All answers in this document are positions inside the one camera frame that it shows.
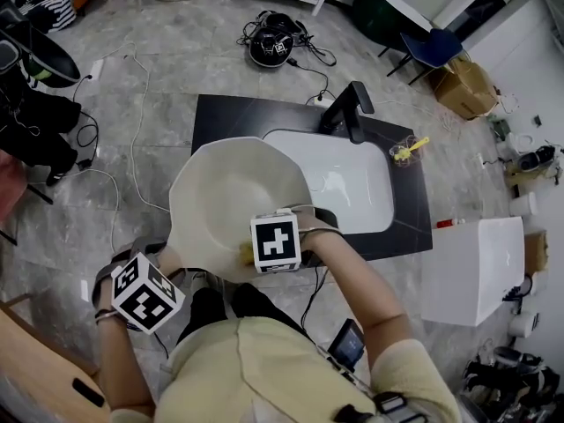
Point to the clear glass holder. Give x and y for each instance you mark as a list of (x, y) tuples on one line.
[(407, 159)]

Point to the pink chair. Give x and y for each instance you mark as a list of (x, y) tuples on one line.
[(13, 179)]

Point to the red bottle with white cap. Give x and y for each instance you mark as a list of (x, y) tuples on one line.
[(445, 224)]

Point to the large cardboard box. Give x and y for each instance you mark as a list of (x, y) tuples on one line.
[(462, 91)]

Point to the dark sink cabinet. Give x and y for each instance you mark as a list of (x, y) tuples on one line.
[(229, 117)]

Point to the black oval case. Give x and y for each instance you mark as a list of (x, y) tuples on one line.
[(53, 64), (269, 55)]

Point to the black waist device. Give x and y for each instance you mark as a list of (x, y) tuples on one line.
[(348, 346)]

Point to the person's right forearm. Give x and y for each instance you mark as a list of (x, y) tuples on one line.
[(357, 289)]

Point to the small black faucet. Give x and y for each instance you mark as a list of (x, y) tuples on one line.
[(517, 291)]

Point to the person's black trousers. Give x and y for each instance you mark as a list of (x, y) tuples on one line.
[(207, 311)]

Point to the blue chair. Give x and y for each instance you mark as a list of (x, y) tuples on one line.
[(436, 49)]

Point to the dark green bathtub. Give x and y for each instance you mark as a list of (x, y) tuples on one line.
[(379, 16)]

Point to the white power strip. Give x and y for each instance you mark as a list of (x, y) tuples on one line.
[(98, 69), (321, 101)]

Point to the white cylindrical appliance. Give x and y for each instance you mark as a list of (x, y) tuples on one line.
[(522, 325)]

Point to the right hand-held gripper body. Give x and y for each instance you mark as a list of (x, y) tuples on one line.
[(275, 242)]

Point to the person's left forearm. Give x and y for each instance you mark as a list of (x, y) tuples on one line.
[(123, 368)]

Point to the white block cabinet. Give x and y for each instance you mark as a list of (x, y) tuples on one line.
[(471, 271)]

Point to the yellow sponge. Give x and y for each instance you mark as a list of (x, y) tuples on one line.
[(246, 254)]

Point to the white sink basin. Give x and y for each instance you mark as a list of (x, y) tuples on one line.
[(352, 183)]

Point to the person's cream shirt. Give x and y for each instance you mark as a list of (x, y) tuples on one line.
[(264, 377)]

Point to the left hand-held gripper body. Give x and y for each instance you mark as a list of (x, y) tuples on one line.
[(145, 298)]

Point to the light wooden chair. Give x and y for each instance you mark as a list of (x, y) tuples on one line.
[(39, 368)]

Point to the black helmet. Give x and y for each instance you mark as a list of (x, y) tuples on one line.
[(535, 159)]

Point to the white round bin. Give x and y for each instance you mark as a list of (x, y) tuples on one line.
[(524, 204)]

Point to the small cardboard box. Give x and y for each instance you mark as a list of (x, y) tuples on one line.
[(535, 251)]

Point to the black white striped cushion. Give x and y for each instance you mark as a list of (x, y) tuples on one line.
[(48, 11)]

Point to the person's shoe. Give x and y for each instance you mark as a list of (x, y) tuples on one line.
[(211, 282)]

